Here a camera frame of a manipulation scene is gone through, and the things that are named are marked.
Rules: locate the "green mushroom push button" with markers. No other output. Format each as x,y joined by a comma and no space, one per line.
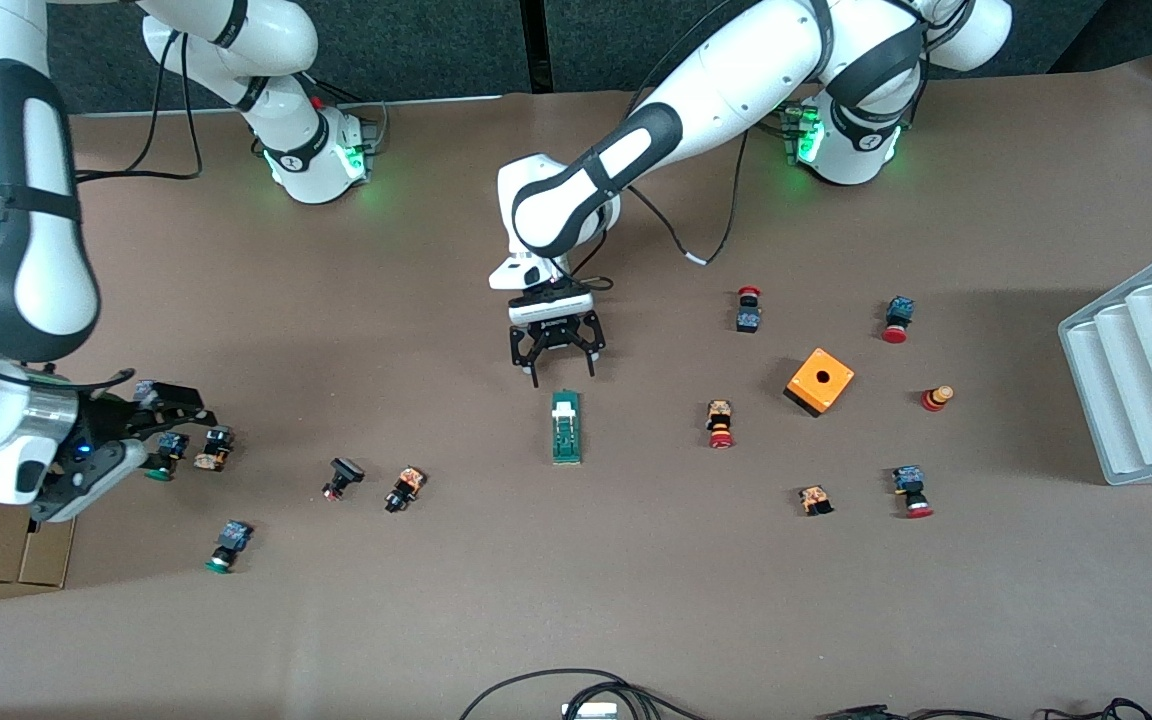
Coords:
144,388
174,445
232,538

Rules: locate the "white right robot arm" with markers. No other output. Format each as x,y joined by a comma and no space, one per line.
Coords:
26,250

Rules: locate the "black square-head switch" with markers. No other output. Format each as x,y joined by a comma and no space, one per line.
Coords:
344,470

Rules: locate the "black vertical post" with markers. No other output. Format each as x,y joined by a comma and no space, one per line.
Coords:
536,40

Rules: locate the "orange button enclosure box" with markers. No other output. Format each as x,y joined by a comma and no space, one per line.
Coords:
806,385

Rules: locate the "black push button orange block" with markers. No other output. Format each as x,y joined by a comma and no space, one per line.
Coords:
406,485

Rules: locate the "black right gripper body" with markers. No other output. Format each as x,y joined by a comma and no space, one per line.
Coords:
112,419

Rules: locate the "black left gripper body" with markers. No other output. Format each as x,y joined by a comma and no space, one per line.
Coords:
554,337

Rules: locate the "green load switch white lever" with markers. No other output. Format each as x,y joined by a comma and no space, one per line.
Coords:
566,440

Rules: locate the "red mushroom button blue block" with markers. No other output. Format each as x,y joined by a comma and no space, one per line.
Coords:
899,310
908,480

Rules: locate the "small red yellow button head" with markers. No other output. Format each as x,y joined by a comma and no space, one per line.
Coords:
934,400

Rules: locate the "red button black block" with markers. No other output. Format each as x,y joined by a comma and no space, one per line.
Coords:
748,318

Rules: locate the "black selector switch orange block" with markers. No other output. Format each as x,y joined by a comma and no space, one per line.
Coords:
214,450

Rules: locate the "grey ribbed plastic tray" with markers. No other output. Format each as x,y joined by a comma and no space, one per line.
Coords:
1136,380

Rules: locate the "red button orange block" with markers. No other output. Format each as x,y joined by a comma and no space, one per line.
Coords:
720,415

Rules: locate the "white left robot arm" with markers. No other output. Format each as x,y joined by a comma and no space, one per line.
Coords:
716,90

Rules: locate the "orange contact block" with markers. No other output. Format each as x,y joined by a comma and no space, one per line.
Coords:
815,497

